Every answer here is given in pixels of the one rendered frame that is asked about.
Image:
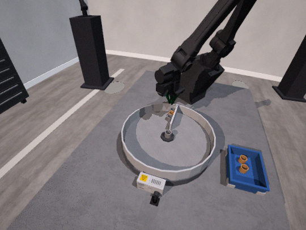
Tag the blue open crate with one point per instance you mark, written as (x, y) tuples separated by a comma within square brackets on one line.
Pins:
[(255, 179)]

